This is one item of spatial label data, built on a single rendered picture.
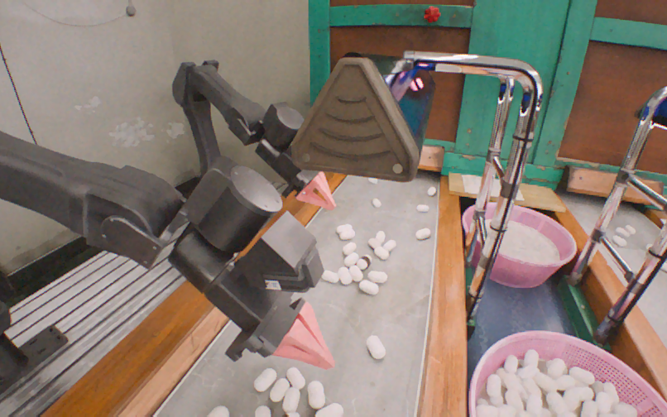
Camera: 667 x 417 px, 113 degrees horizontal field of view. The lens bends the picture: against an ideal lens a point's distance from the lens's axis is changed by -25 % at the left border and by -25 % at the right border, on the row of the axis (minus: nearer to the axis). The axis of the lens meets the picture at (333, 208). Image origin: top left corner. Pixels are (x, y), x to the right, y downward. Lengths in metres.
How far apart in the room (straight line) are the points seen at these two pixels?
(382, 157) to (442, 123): 0.80
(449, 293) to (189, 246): 0.40
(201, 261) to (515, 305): 0.59
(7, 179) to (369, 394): 0.45
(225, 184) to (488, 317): 0.54
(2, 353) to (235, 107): 0.61
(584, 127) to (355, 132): 0.94
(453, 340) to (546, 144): 0.72
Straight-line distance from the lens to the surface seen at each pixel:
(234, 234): 0.26
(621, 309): 0.60
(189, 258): 0.29
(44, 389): 0.69
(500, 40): 0.97
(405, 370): 0.44
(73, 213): 0.31
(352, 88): 0.17
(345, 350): 0.45
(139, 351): 0.49
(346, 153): 0.18
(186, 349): 0.47
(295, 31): 2.04
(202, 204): 0.26
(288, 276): 0.23
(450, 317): 0.48
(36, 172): 0.33
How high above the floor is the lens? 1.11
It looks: 29 degrees down
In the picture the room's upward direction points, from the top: straight up
